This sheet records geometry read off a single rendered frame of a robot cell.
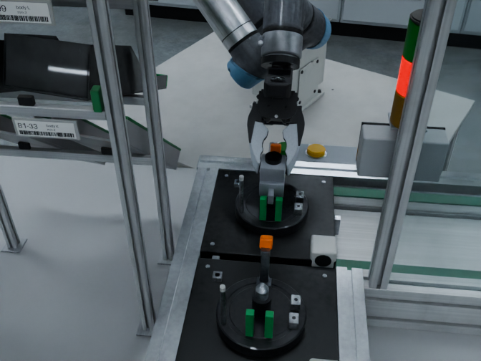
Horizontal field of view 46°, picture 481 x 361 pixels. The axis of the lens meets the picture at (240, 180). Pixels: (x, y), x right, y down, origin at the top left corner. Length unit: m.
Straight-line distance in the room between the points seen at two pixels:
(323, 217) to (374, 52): 2.96
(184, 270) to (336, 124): 0.71
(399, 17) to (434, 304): 3.20
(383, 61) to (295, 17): 2.83
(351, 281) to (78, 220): 0.61
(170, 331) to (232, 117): 0.79
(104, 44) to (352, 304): 0.57
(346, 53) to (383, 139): 3.12
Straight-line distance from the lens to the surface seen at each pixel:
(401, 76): 0.79
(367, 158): 0.85
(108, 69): 0.71
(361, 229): 1.16
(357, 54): 3.94
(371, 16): 4.08
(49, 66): 0.82
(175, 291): 0.97
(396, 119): 0.81
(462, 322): 1.08
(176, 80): 1.76
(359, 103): 1.66
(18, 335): 1.10
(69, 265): 1.19
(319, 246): 1.00
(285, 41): 1.04
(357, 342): 0.92
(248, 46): 1.18
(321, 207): 1.11
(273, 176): 1.00
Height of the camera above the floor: 1.69
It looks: 39 degrees down
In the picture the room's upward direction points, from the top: straight up
